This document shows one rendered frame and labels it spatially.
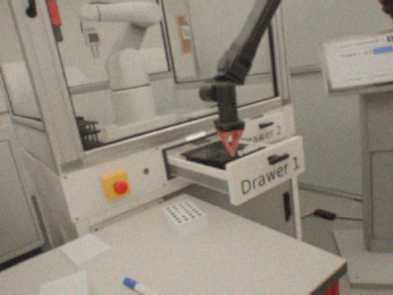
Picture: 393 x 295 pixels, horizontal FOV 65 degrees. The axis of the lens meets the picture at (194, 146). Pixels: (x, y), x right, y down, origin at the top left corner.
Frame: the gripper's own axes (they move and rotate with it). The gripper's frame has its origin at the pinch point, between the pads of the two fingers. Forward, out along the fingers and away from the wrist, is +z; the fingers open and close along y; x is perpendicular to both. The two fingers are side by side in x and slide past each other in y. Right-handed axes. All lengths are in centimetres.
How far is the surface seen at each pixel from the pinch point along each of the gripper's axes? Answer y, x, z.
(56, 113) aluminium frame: -4.4, -46.4, -17.8
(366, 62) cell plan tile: -42, 84, -17
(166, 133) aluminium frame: -16.1, -16.5, -5.1
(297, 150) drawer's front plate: 6.1, 18.2, 1.8
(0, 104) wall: -298, -160, -8
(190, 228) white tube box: 13.7, -17.5, 14.3
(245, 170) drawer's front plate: 14.4, -1.7, 1.4
